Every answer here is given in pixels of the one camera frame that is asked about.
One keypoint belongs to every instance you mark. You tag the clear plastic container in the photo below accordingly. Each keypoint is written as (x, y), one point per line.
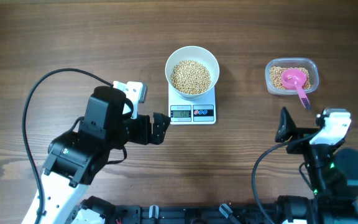
(292, 62)

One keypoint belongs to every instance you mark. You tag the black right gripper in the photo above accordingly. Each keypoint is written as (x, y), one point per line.
(288, 128)

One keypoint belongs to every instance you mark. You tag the pink plastic measuring scoop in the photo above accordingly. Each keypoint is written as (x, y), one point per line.
(294, 79)

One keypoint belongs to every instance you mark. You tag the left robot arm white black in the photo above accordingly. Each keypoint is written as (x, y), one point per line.
(75, 157)

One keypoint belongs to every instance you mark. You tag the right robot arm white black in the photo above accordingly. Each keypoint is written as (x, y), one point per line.
(332, 170)

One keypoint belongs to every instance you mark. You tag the white digital kitchen scale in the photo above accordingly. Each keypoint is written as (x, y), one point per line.
(198, 111)

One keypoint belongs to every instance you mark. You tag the soybeans in white bowl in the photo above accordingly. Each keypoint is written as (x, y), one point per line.
(190, 77)

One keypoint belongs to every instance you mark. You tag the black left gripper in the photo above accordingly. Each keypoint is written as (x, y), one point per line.
(144, 137)

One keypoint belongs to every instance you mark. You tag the white bowl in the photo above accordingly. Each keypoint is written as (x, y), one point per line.
(199, 54)

